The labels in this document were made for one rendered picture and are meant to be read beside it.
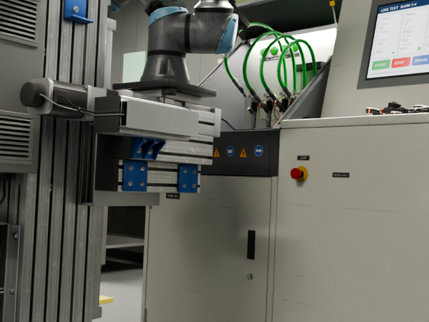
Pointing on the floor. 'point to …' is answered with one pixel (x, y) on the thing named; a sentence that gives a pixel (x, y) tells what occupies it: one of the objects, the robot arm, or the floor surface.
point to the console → (354, 202)
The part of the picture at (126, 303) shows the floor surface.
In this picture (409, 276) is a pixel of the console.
